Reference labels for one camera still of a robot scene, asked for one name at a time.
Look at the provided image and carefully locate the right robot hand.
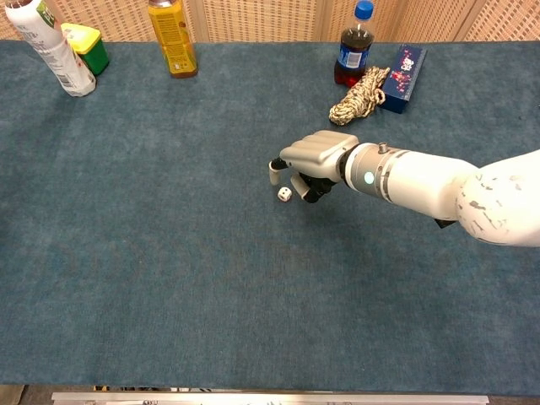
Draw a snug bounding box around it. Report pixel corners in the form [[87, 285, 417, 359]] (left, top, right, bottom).
[[268, 130, 360, 204]]

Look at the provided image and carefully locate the blue printed carton box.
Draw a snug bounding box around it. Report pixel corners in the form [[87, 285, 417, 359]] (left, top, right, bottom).
[[377, 43, 428, 115]]

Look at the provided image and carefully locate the cola bottle blue cap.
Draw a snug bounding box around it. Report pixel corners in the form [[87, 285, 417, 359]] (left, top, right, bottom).
[[333, 0, 376, 89]]

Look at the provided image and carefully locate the blue felt table mat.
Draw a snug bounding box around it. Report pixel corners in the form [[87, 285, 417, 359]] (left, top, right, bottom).
[[0, 40, 540, 397]]

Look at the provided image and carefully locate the woven rattan screen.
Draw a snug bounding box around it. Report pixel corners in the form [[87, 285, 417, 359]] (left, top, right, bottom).
[[0, 0, 540, 43]]

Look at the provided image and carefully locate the yellow juice bottle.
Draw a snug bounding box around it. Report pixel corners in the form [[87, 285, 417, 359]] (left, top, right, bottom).
[[147, 0, 199, 80]]

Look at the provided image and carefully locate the green container yellow lid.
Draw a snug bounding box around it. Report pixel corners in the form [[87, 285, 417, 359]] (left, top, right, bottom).
[[60, 22, 111, 77]]

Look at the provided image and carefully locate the white labelled bottle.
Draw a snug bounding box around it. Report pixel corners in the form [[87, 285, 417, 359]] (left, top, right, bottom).
[[4, 0, 97, 98]]

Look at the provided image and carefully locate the beige braided rope bundle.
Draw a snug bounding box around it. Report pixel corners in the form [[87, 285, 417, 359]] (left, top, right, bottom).
[[328, 66, 392, 127]]

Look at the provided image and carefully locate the aluminium profile rail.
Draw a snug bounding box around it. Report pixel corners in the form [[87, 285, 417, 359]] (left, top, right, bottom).
[[51, 391, 490, 405]]

